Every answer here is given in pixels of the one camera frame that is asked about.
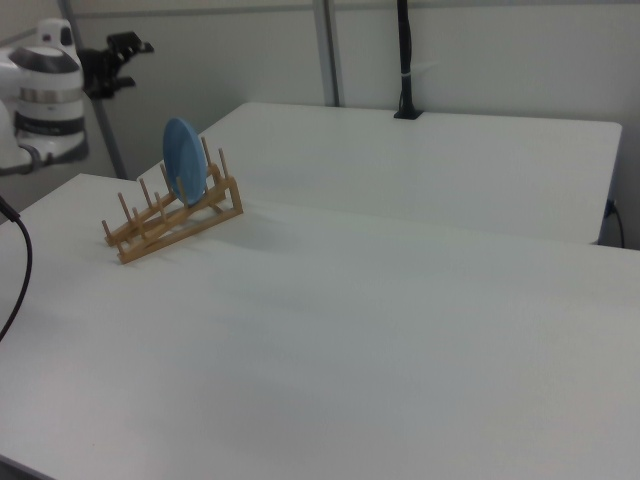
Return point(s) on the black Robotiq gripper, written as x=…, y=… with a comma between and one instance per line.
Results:
x=97, y=70

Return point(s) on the blue plastic plate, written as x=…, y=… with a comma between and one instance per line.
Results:
x=182, y=155

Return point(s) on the wooden plate rack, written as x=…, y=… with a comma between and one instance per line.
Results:
x=236, y=200

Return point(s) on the white side table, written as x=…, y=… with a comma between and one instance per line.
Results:
x=425, y=165

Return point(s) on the grey partition frame post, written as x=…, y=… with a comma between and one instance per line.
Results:
x=112, y=145
x=330, y=50

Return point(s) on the black camera pole with base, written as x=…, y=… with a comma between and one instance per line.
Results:
x=406, y=60

